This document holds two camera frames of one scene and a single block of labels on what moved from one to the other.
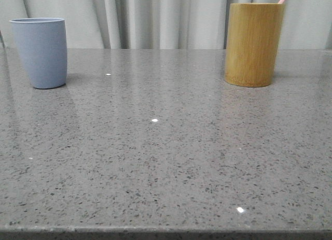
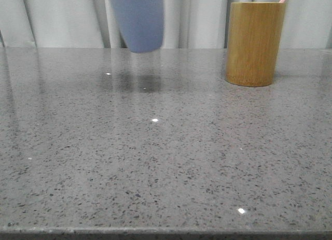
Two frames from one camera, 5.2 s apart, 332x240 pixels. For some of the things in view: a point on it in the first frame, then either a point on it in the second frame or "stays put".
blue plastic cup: [42, 43] → [140, 17]
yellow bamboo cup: [254, 33] stays put
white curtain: [164, 20] stays put
